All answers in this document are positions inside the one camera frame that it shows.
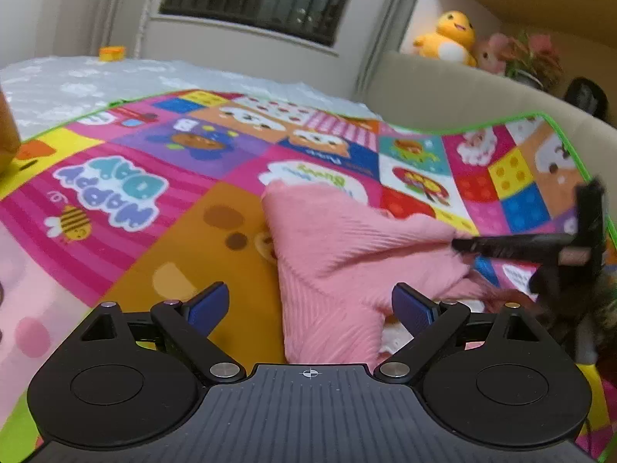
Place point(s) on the white bed sheet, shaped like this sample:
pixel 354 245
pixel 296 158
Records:
pixel 46 92

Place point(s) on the potted pink flowers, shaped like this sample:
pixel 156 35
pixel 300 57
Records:
pixel 532 60

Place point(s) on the black round device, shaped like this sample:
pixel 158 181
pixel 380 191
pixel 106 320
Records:
pixel 588 97

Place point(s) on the pink knitted sweater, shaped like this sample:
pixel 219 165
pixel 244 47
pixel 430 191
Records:
pixel 338 261

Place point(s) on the person's bare leg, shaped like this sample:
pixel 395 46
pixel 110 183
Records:
pixel 10 141

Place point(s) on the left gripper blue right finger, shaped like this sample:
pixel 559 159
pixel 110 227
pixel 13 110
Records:
pixel 433 326

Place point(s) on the beige padded headboard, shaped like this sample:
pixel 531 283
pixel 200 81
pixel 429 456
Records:
pixel 433 95

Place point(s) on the colourful cartoon play mat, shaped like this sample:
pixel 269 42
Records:
pixel 157 198

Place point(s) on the white curtain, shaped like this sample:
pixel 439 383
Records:
pixel 118 23

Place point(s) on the pink plush toy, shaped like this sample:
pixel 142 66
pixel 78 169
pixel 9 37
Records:
pixel 487 54

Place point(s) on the small orange toy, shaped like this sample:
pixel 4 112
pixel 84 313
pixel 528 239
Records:
pixel 111 54

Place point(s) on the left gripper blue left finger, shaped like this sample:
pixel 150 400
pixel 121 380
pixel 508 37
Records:
pixel 185 328

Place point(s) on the yellow plush duck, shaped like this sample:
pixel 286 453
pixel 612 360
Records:
pixel 452 40

